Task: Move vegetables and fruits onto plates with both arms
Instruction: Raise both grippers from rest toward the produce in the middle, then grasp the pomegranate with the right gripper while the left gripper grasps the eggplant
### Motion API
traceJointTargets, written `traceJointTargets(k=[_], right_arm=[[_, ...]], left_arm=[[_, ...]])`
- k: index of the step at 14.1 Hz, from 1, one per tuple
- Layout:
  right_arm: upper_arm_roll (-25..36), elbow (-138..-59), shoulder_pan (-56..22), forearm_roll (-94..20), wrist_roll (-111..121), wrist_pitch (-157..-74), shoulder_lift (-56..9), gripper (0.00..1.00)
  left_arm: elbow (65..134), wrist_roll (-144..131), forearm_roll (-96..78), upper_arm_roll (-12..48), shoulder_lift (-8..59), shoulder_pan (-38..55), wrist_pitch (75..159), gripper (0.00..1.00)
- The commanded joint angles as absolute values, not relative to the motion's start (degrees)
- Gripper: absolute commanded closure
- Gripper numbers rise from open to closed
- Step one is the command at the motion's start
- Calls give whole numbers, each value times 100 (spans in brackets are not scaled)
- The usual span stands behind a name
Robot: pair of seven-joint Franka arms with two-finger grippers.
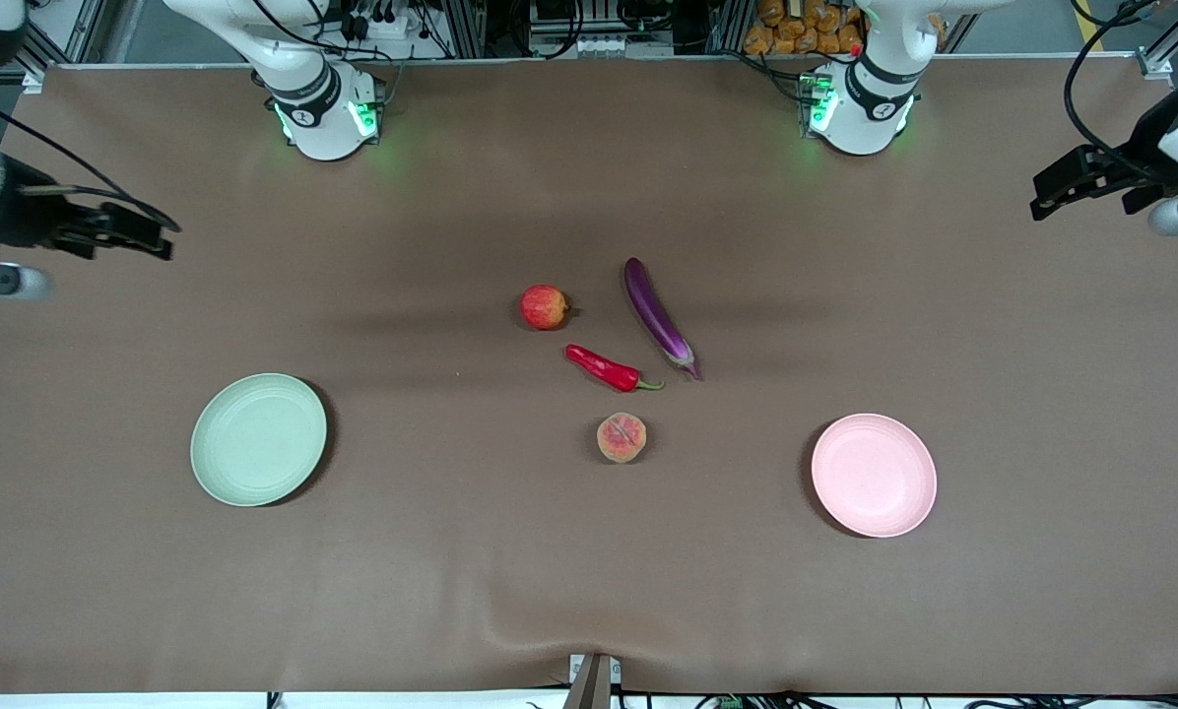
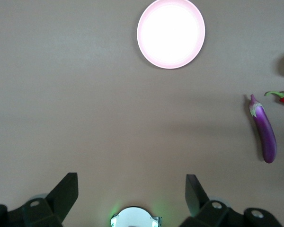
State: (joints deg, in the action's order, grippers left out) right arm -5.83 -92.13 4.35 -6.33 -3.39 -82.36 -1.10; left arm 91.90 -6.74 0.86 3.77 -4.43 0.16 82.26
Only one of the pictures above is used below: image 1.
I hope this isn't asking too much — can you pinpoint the aluminium frame rail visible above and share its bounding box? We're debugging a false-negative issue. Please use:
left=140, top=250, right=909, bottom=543
left=1136, top=0, right=1178, bottom=82
left=13, top=0, right=109, bottom=95

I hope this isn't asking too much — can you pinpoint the white power strip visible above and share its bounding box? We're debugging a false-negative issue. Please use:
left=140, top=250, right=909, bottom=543
left=345, top=0, right=425, bottom=42

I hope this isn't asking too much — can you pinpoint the purple eggplant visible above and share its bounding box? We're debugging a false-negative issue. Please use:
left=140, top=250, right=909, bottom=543
left=623, top=257, right=703, bottom=382

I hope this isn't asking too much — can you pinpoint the red chili pepper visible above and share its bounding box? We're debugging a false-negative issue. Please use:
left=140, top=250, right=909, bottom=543
left=564, top=344, right=666, bottom=393

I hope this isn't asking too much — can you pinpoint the red apple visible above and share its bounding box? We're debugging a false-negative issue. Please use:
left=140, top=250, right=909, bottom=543
left=521, top=285, right=571, bottom=331

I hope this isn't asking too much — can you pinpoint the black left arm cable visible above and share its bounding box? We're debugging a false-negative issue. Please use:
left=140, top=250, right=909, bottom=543
left=1064, top=37, right=1159, bottom=184

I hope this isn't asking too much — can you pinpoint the orange pink peach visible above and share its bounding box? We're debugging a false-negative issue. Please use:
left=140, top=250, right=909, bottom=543
left=596, top=412, right=648, bottom=464

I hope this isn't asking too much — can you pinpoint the pink plate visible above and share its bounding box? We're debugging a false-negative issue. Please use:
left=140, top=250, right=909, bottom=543
left=811, top=413, right=939, bottom=539

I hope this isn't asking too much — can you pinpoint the brown table cloth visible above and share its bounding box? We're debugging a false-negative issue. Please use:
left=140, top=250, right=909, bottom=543
left=0, top=54, right=1178, bottom=695

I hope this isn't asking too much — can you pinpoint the pale green plate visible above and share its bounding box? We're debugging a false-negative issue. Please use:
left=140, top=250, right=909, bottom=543
left=190, top=372, right=328, bottom=508

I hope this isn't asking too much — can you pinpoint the grey metal table bracket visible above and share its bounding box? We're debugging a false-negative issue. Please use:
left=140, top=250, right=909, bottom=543
left=562, top=653, right=622, bottom=709

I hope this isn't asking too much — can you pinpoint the orange packaged goods heap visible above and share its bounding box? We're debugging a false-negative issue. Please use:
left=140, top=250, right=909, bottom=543
left=744, top=0, right=866, bottom=56

